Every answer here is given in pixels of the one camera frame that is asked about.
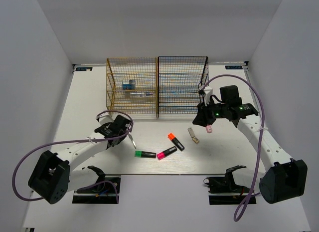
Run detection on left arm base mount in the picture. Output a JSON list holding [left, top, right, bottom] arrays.
[[72, 177, 121, 205]]

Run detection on pink eraser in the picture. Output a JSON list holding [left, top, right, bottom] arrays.
[[205, 125, 213, 134]]

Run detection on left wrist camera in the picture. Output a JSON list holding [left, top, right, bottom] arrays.
[[96, 112, 114, 125]]

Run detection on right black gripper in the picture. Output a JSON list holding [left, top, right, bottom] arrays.
[[192, 98, 228, 127]]

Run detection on blue tape dispenser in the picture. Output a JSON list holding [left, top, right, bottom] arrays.
[[122, 79, 136, 91]]

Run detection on beige eraser block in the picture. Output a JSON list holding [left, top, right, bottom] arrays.
[[192, 137, 199, 144]]

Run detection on gold wire shelf rack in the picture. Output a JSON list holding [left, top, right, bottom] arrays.
[[106, 57, 158, 115]]

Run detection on black handled scissors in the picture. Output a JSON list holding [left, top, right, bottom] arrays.
[[126, 123, 137, 149]]

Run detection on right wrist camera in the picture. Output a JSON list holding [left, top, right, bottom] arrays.
[[198, 85, 213, 106]]

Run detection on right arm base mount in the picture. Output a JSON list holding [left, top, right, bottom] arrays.
[[203, 176, 250, 206]]

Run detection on left table label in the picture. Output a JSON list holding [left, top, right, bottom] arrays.
[[75, 67, 93, 71]]

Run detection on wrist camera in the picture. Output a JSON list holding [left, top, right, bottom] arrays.
[[198, 85, 213, 106], [96, 112, 114, 125]]

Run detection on pink highlighter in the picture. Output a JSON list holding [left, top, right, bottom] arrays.
[[157, 146, 177, 160]]

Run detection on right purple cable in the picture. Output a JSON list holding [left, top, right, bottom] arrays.
[[199, 74, 265, 222]]

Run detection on green highlighter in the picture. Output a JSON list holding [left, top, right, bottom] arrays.
[[135, 151, 157, 159]]

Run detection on right table label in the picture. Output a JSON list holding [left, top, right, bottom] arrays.
[[225, 65, 243, 70]]

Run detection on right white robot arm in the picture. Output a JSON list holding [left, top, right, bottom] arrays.
[[192, 85, 308, 204]]

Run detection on black wire shelf rack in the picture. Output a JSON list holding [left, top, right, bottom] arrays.
[[157, 56, 209, 116]]

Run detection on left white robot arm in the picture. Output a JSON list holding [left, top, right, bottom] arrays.
[[28, 115, 133, 204]]

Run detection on white correction tape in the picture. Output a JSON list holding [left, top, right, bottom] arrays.
[[187, 127, 196, 138]]

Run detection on table label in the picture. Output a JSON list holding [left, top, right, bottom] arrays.
[[75, 67, 93, 71], [225, 65, 243, 70]]

